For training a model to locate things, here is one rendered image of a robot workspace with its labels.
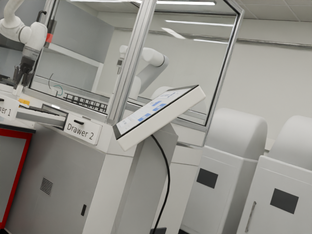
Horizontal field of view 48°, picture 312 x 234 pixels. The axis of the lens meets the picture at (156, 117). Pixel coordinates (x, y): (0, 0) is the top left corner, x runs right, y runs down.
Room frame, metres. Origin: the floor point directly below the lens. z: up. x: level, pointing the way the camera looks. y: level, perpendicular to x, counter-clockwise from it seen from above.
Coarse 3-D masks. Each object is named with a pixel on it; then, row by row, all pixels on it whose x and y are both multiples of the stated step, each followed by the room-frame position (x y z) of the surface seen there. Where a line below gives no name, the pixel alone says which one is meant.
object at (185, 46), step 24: (168, 0) 1.95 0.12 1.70; (192, 0) 2.11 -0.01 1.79; (216, 0) 2.30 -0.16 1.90; (168, 24) 2.00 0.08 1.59; (192, 24) 2.16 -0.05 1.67; (216, 24) 2.36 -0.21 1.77; (144, 48) 1.90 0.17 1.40; (168, 48) 2.04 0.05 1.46; (192, 48) 2.22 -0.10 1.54; (216, 48) 2.43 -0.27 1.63; (144, 72) 1.94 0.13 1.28; (168, 72) 2.09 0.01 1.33; (192, 72) 2.28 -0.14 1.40; (216, 72) 2.50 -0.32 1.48; (144, 96) 1.98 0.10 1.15; (192, 120) 2.41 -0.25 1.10
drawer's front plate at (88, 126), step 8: (72, 120) 2.03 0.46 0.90; (80, 120) 1.99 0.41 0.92; (72, 128) 2.02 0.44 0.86; (80, 128) 1.97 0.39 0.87; (88, 128) 1.93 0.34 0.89; (96, 128) 1.89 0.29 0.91; (80, 136) 1.96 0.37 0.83; (88, 136) 1.92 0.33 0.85; (96, 136) 1.88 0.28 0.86; (96, 144) 1.89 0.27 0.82
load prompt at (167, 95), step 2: (166, 92) 1.51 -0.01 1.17; (168, 92) 1.45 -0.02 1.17; (170, 92) 1.39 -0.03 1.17; (172, 92) 1.35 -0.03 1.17; (174, 92) 1.31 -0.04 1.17; (176, 92) 1.26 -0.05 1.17; (162, 94) 1.53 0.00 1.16; (164, 94) 1.48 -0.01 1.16; (166, 94) 1.43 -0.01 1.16; (168, 94) 1.38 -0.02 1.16; (170, 94) 1.32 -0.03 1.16; (172, 94) 1.28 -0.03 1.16; (174, 94) 1.24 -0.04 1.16; (160, 96) 1.52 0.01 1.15; (162, 96) 1.45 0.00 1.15; (164, 96) 1.40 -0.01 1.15; (166, 96) 1.35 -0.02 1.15; (168, 96) 1.31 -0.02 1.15; (170, 96) 1.26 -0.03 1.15; (156, 98) 1.52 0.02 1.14; (158, 98) 1.47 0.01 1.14; (160, 98) 1.42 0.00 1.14; (162, 98) 1.36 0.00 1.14; (164, 98) 1.31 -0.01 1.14; (166, 98) 1.27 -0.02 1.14; (168, 98) 1.24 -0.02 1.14
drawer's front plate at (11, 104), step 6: (0, 96) 1.95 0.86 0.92; (0, 102) 1.93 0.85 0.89; (6, 102) 1.89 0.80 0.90; (12, 102) 1.86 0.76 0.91; (18, 102) 1.84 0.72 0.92; (0, 108) 1.92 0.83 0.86; (6, 108) 1.88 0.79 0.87; (12, 108) 1.85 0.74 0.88; (0, 114) 1.91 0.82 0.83; (6, 114) 1.87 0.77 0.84; (12, 114) 1.84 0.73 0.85; (12, 120) 1.83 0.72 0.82
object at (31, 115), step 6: (18, 108) 1.86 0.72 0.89; (18, 114) 1.87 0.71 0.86; (24, 114) 1.90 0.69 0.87; (30, 114) 1.92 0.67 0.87; (36, 114) 1.95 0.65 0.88; (42, 114) 1.98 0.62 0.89; (48, 114) 2.01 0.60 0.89; (30, 120) 1.93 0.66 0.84; (36, 120) 1.96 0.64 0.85; (42, 120) 1.99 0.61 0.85; (48, 120) 2.02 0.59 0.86; (54, 120) 2.05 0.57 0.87; (60, 120) 2.08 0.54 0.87; (60, 126) 2.09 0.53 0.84
